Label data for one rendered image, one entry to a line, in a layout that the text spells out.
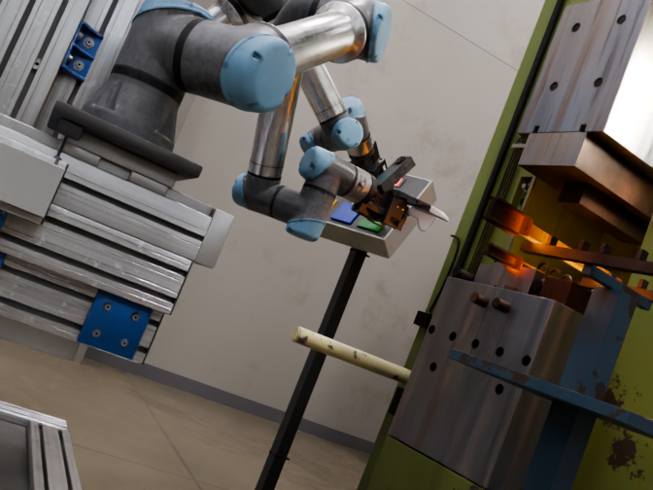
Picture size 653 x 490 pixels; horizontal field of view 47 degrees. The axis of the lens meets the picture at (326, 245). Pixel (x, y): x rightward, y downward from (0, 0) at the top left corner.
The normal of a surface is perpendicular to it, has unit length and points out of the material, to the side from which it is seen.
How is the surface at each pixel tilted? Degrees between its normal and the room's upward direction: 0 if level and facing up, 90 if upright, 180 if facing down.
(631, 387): 90
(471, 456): 90
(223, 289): 90
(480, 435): 90
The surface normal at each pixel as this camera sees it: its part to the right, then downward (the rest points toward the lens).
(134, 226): 0.37, 0.05
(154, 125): 0.76, -0.10
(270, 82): 0.82, 0.36
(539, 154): -0.78, -0.37
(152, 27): -0.28, -0.22
